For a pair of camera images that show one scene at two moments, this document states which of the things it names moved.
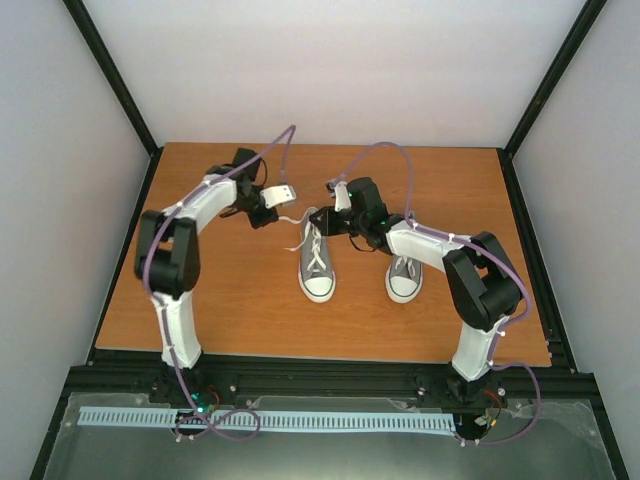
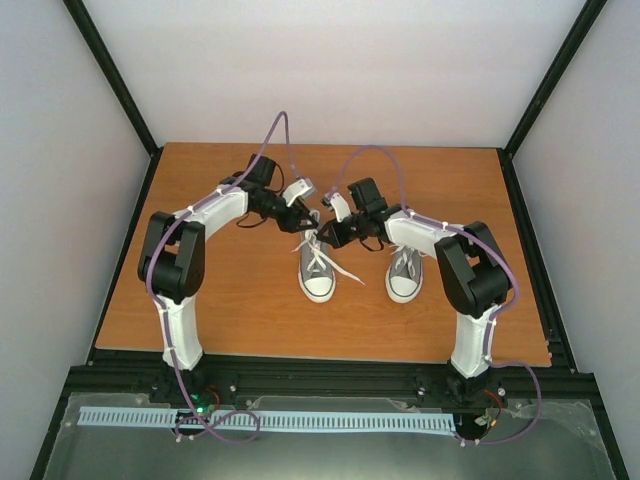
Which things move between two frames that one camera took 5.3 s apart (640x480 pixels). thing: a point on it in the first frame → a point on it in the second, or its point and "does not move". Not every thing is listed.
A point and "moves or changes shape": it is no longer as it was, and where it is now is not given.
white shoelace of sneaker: [309, 234] moves or changes shape
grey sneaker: [404, 279] does not move
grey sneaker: [316, 279] does not move
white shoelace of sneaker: [407, 260] does not move
